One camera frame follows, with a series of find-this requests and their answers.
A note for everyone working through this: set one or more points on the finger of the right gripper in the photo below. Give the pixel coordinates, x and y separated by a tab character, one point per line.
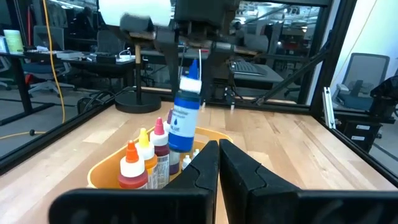
172	65
211	71

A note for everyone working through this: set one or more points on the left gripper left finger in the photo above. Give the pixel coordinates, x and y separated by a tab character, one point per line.
192	193

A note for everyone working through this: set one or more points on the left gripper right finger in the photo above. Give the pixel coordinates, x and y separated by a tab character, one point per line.
258	193

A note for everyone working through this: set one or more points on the small white-capped dropper bottle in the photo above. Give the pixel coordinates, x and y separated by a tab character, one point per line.
186	161

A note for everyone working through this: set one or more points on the small pink-label dropper bottle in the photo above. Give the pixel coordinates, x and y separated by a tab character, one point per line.
196	153

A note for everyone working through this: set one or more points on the blue food coloring bottle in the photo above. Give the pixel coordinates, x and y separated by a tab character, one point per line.
183	124

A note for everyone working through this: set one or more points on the yellow-capped food coloring bottle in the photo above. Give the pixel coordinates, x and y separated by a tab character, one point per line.
146	152

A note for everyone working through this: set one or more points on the pink-capped maroon coloring bottle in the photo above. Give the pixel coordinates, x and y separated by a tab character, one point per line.
160	140

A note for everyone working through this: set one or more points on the red food coloring bottle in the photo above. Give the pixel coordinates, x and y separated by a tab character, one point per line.
132	168

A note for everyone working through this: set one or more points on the black laptop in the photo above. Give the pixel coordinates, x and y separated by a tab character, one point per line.
248	68

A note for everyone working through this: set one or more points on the dark grey side desk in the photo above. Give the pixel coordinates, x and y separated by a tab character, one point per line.
261	81

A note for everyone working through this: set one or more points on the dark mesh office chair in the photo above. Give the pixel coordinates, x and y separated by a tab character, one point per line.
109	42

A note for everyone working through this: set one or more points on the black office desk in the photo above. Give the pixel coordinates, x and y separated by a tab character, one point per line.
93	63

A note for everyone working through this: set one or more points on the yellow plastic basket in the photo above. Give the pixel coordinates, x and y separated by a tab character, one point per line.
102	174

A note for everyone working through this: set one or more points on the black equipment case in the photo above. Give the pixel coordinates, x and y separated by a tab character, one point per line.
357	130

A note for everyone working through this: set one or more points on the grey office chair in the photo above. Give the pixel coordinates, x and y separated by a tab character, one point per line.
367	71
48	39

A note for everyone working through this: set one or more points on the pale green tub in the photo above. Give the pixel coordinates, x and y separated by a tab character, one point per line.
13	42

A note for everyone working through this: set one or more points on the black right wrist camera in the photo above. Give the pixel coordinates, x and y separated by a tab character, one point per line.
202	12

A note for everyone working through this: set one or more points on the silver aluminium bracket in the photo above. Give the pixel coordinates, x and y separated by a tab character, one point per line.
328	107

